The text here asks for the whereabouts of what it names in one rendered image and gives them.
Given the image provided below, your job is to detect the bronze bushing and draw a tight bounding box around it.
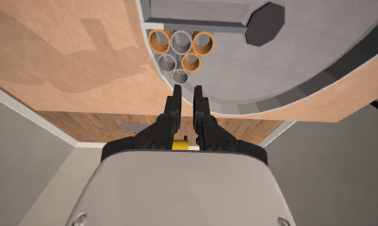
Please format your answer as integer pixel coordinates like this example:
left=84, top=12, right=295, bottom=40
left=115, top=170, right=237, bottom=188
left=192, top=31, right=215, bottom=56
left=148, top=29, right=173, bottom=54
left=181, top=48, right=201, bottom=72

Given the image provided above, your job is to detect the grey metal bushing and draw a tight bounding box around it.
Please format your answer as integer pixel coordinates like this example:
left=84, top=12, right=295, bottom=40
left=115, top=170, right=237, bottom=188
left=157, top=47, right=179, bottom=72
left=170, top=30, right=192, bottom=55
left=172, top=60, right=189, bottom=85

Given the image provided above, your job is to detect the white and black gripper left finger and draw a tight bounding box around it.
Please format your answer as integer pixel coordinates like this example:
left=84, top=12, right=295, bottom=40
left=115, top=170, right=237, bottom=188
left=100, top=85, right=182, bottom=163

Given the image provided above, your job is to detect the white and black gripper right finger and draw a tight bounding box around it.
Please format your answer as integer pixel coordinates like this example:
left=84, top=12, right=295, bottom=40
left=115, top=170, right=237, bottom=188
left=193, top=85, right=268, bottom=167

